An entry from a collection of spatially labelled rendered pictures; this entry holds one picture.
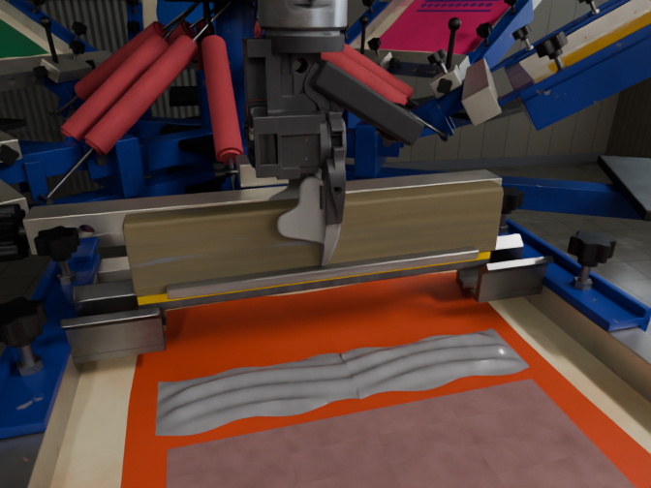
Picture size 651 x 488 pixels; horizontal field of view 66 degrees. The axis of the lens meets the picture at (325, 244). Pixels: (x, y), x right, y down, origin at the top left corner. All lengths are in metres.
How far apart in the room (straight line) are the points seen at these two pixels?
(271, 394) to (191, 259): 0.15
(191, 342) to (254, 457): 0.18
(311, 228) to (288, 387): 0.15
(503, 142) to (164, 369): 4.48
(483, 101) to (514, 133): 3.98
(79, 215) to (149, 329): 0.25
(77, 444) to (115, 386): 0.07
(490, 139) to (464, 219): 4.24
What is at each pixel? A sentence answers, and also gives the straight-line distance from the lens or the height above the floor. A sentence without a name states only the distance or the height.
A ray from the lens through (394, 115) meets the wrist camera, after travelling 0.47.
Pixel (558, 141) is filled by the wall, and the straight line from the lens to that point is 5.14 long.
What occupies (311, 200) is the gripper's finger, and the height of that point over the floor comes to 1.12.
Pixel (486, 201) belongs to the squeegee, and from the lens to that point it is 0.56.
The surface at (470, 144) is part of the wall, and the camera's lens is 4.71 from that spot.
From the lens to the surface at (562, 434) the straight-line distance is 0.49.
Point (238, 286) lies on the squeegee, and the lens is 0.49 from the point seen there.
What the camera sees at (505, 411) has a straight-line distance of 0.50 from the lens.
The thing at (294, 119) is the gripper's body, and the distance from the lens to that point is 0.44.
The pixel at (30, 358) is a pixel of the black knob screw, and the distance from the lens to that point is 0.50.
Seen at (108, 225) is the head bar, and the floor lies 1.02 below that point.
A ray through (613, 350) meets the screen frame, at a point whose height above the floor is 0.98.
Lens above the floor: 1.28
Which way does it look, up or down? 25 degrees down
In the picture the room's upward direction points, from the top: straight up
